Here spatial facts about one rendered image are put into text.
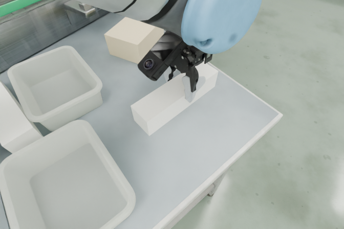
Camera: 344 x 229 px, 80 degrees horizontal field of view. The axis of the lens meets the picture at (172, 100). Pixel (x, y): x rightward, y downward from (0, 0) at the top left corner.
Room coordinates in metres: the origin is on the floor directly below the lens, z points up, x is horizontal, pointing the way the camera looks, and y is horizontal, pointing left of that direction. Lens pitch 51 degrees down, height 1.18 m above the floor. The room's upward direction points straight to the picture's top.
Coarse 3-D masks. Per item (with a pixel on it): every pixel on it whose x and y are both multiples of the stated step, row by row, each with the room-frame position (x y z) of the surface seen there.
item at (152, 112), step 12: (204, 72) 0.40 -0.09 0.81; (216, 72) 0.40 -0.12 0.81; (168, 84) 0.35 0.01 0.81; (180, 84) 0.35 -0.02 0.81; (204, 84) 0.37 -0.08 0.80; (156, 96) 0.32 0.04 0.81; (168, 96) 0.32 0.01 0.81; (180, 96) 0.32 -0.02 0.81; (132, 108) 0.28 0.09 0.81; (144, 108) 0.28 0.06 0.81; (156, 108) 0.28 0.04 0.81; (168, 108) 0.28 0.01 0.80; (180, 108) 0.31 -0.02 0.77; (144, 120) 0.25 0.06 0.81; (156, 120) 0.26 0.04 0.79; (168, 120) 0.28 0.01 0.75
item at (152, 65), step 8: (168, 32) 0.35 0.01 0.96; (160, 40) 0.34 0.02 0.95; (168, 40) 0.33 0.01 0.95; (176, 40) 0.33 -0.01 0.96; (152, 48) 0.33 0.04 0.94; (160, 48) 0.32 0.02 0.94; (168, 48) 0.32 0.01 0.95; (176, 48) 0.31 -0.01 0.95; (184, 48) 0.33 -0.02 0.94; (144, 56) 0.32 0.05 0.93; (152, 56) 0.31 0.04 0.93; (160, 56) 0.31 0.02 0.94; (168, 56) 0.30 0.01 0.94; (176, 56) 0.32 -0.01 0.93; (144, 64) 0.30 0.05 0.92; (152, 64) 0.30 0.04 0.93; (160, 64) 0.29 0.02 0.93; (168, 64) 0.30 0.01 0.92; (144, 72) 0.29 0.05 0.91; (152, 72) 0.28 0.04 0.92; (160, 72) 0.29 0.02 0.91; (152, 80) 0.29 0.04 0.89
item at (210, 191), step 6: (228, 168) 0.31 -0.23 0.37; (222, 174) 0.29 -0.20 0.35; (216, 180) 0.30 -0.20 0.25; (210, 186) 0.29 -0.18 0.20; (216, 186) 0.29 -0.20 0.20; (204, 192) 0.26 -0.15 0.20; (210, 192) 0.30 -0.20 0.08; (198, 198) 0.24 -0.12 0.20; (192, 204) 0.21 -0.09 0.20; (186, 210) 0.19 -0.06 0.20; (180, 216) 0.17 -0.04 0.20; (174, 222) 0.14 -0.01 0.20; (168, 228) 0.12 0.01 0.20
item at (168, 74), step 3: (171, 66) 0.36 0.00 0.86; (168, 69) 0.36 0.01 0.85; (171, 69) 0.36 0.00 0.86; (174, 69) 0.36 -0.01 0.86; (165, 72) 0.37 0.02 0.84; (168, 72) 0.36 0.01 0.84; (171, 72) 0.36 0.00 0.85; (174, 72) 0.39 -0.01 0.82; (165, 75) 0.37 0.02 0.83; (168, 75) 0.36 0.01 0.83; (171, 75) 0.37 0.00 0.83; (165, 78) 0.37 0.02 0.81; (168, 78) 0.36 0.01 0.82; (171, 78) 0.37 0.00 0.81
